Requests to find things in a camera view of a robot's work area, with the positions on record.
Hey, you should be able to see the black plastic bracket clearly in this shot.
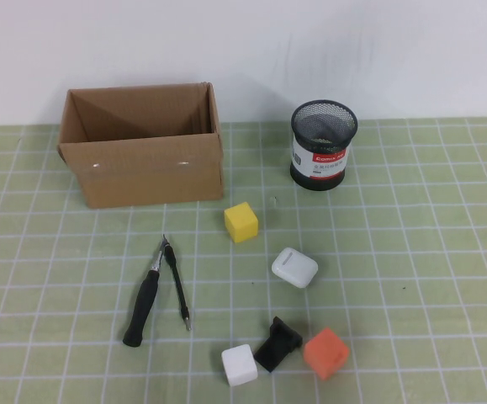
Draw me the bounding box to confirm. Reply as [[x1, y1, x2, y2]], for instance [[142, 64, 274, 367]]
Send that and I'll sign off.
[[254, 316, 304, 374]]

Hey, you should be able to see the white earbuds case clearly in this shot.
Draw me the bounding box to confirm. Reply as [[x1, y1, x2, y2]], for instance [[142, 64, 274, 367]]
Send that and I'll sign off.
[[271, 246, 320, 290]]

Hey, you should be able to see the yellow cube block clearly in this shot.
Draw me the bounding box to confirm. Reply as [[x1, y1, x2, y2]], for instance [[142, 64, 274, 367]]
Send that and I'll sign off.
[[223, 201, 260, 244]]

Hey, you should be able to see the brown cardboard box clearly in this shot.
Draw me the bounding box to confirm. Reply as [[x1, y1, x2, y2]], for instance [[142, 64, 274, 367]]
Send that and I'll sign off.
[[56, 81, 226, 209]]

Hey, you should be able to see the black-handled screwdriver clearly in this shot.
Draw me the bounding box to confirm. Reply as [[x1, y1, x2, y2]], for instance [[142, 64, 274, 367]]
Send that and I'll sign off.
[[122, 234, 169, 348]]

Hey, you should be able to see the green grid table mat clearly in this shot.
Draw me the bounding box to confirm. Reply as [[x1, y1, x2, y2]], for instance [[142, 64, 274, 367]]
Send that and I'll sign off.
[[0, 117, 487, 404]]

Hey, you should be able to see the orange cube block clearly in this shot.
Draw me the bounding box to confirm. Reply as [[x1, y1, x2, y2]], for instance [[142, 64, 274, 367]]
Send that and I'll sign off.
[[303, 327, 350, 381]]

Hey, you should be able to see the white cube block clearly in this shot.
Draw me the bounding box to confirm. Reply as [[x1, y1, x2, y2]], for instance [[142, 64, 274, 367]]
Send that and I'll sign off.
[[220, 343, 258, 388]]

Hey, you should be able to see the black mesh pen holder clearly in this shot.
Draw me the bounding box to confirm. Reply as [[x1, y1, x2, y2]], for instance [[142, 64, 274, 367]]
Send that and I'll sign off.
[[290, 98, 360, 191]]

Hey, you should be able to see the thin black flexible bit shaft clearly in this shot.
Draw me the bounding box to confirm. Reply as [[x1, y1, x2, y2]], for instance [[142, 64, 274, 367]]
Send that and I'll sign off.
[[163, 244, 193, 333]]

